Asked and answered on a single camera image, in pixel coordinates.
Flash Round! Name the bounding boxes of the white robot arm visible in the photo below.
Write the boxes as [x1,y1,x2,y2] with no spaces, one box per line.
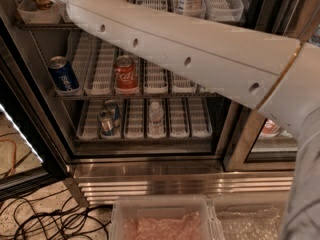
[50,0,320,240]

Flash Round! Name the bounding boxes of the blue Pepsi can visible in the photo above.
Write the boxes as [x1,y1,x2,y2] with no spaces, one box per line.
[48,56,79,91]

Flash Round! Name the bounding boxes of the red Coca-Cola can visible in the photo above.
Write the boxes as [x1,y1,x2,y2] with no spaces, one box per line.
[114,55,138,89]

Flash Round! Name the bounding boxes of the rear Red Bull can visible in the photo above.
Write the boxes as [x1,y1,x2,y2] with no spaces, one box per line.
[104,100,121,128]

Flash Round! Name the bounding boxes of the red bull can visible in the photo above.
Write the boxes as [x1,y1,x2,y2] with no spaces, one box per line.
[104,100,121,128]
[97,110,114,137]

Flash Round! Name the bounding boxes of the front Red Bull can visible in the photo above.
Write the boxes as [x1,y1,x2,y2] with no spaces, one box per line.
[97,110,114,137]

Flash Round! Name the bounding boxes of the stainless steel fridge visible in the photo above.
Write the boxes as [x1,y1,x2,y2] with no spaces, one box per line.
[0,0,320,207]

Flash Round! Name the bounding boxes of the open fridge glass door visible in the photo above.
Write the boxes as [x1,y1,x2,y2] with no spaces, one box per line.
[0,38,67,201]

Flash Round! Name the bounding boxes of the red can behind glass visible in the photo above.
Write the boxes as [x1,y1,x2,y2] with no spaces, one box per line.
[260,119,280,138]

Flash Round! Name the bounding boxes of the white labelled bottle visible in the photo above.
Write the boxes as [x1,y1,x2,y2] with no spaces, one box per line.
[174,0,205,18]

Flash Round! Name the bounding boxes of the clear water bottle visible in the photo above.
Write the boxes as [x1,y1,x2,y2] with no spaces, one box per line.
[149,101,164,138]

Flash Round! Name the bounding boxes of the pink bubble wrap bin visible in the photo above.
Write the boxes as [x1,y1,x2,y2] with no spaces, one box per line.
[110,195,219,240]

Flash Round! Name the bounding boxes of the clear bubble wrap bin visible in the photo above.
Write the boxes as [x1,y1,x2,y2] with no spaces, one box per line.
[214,192,288,240]

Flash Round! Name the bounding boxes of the orange floor cable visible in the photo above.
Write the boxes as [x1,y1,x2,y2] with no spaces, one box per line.
[0,137,18,179]

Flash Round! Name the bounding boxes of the black floor cables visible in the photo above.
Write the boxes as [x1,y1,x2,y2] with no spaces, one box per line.
[0,187,112,240]

